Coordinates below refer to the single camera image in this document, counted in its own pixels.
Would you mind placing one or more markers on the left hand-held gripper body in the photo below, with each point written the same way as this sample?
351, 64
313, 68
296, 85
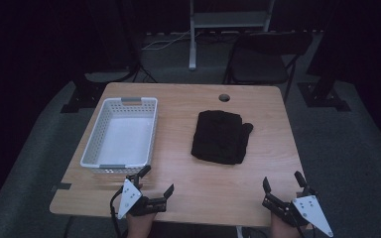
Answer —
130, 198

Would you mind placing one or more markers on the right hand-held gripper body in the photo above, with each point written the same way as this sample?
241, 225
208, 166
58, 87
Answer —
311, 208

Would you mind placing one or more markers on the white plastic basket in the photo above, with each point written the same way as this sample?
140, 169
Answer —
125, 139

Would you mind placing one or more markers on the black cloth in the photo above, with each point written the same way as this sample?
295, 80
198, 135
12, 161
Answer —
220, 137

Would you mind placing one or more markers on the person's left hand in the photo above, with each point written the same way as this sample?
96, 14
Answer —
140, 226

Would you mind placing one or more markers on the person's right hand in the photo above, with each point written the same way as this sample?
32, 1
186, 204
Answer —
282, 229

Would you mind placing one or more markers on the grey tape piece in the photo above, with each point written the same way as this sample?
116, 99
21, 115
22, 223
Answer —
62, 186

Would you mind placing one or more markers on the black stand with base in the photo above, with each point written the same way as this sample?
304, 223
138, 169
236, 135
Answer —
86, 94
324, 92

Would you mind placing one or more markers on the black folding chair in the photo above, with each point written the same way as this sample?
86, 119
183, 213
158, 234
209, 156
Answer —
261, 62

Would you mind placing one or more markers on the grey metal stand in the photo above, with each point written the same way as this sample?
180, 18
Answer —
226, 20

